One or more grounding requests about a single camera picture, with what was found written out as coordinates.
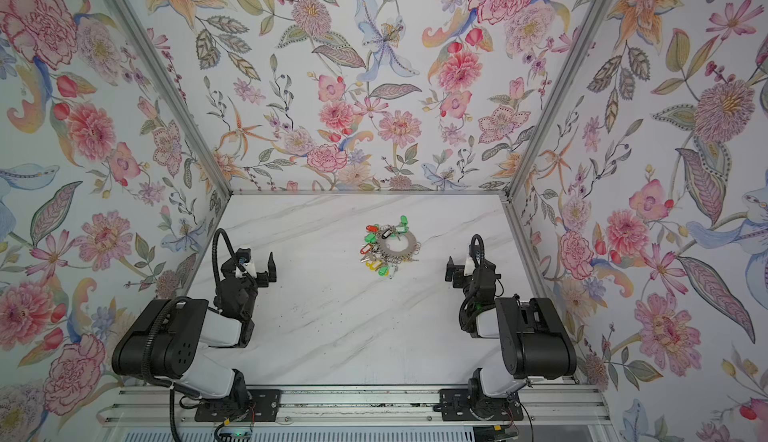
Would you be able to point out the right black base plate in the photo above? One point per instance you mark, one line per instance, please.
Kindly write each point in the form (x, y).
(460, 405)

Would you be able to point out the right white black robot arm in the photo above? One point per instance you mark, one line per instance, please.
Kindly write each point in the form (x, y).
(532, 339)

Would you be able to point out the large metal keyring with keys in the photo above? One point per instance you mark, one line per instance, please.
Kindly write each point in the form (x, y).
(386, 247)

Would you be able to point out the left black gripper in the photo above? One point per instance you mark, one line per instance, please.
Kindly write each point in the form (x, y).
(261, 275)

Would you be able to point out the aluminium corner post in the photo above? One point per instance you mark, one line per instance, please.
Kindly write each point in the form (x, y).
(561, 88)
(137, 35)

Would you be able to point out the aluminium mounting rail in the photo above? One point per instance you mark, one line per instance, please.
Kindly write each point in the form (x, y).
(543, 404)

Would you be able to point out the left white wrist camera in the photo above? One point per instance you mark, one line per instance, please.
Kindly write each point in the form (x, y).
(250, 269)

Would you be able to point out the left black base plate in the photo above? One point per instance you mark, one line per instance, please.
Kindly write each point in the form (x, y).
(252, 406)

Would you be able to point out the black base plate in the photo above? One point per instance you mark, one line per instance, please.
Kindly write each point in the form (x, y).
(252, 406)
(460, 405)

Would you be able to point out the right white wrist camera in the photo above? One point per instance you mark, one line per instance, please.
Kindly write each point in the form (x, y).
(469, 266)

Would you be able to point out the right aluminium corner post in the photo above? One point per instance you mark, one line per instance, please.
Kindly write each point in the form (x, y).
(561, 88)

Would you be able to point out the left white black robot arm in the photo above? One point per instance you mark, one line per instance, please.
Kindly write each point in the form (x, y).
(163, 346)

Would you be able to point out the left aluminium corner post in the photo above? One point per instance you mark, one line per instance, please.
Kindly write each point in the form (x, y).
(137, 35)

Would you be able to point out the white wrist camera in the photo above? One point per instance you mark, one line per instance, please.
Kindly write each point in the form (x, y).
(250, 269)
(469, 266)

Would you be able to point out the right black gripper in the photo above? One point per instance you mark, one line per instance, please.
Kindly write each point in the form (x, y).
(458, 272)

